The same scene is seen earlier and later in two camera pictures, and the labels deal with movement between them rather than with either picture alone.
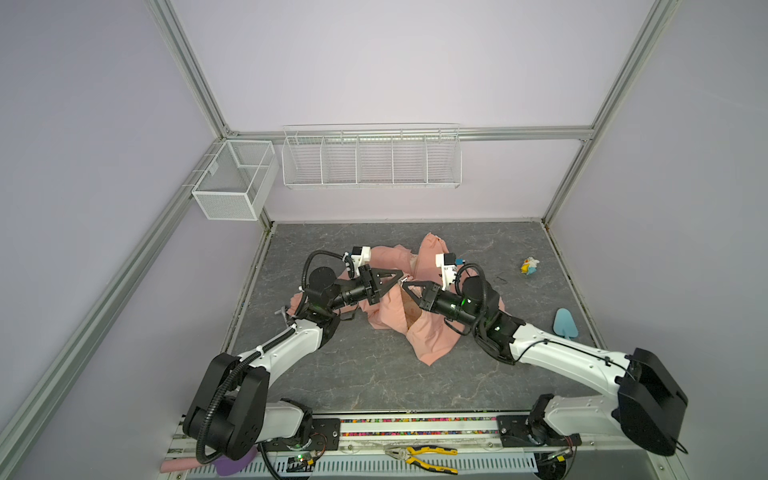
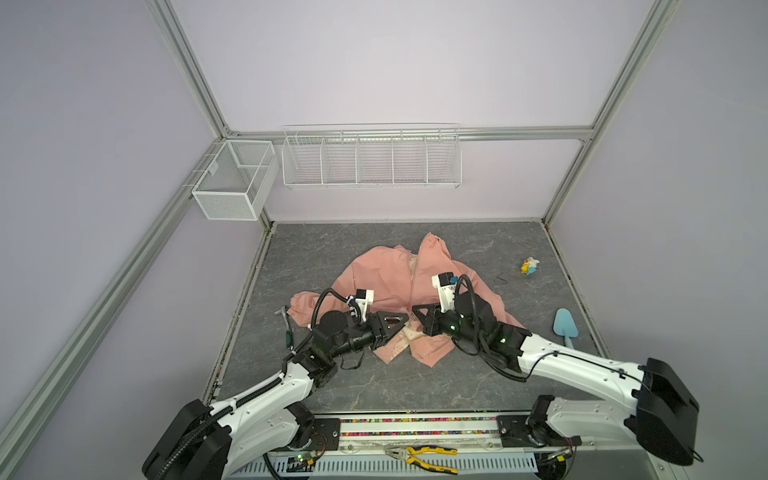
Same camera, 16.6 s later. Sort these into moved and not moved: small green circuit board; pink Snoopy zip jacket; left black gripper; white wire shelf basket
Moved: left black gripper
Not moved: white wire shelf basket; pink Snoopy zip jacket; small green circuit board
